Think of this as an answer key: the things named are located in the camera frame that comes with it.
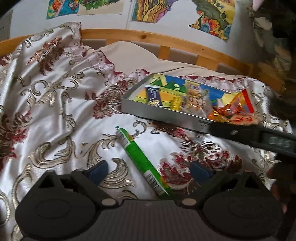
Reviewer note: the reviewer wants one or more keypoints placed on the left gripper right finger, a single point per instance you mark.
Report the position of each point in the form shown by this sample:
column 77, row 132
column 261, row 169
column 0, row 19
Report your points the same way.
column 209, row 180

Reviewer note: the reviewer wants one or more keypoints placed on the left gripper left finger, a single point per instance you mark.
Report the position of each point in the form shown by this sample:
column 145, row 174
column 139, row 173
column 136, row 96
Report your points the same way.
column 86, row 182

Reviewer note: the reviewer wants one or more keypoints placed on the green sausage stick packet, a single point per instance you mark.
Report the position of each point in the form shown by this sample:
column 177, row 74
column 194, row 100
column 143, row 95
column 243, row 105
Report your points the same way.
column 143, row 164

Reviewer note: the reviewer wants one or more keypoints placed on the orange candy bag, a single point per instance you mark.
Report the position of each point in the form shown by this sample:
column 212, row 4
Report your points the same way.
column 234, row 108

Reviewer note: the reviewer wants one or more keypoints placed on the nut cracker clear packet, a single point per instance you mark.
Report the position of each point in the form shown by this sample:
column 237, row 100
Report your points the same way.
column 197, row 101

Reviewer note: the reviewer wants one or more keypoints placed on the grey tray colourful lining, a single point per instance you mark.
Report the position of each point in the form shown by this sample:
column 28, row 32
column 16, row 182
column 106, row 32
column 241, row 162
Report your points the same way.
column 134, row 102

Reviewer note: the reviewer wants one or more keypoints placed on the yellow snack packet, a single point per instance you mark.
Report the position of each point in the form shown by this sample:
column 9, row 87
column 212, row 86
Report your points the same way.
column 176, row 103

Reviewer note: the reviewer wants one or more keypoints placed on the blue snack bar packet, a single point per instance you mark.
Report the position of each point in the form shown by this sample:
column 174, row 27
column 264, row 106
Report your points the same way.
column 153, row 96

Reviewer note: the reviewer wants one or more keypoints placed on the person's right hand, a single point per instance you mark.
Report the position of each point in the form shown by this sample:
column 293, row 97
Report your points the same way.
column 283, row 188

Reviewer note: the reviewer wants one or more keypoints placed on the floral satin bedspread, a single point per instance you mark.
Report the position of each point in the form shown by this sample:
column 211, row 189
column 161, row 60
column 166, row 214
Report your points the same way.
column 60, row 106

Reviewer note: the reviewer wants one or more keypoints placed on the beige pillow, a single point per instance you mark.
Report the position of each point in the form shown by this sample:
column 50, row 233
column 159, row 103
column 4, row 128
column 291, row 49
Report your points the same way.
column 128, row 57

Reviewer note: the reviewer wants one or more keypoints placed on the landscape field drawing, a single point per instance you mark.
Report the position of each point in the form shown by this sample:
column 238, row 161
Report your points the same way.
column 215, row 17

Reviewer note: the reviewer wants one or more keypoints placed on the blond child drawing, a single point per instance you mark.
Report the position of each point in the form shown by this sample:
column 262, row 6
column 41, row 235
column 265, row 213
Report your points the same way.
column 100, row 7

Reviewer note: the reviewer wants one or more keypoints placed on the red-haired girl drawing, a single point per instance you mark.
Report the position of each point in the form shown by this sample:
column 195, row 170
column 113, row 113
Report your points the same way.
column 61, row 8

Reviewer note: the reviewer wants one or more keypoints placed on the blue swirl night drawing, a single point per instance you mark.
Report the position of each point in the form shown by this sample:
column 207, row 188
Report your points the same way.
column 151, row 11

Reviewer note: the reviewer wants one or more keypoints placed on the wooden bed frame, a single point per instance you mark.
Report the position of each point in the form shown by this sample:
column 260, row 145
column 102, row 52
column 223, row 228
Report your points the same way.
column 206, row 57

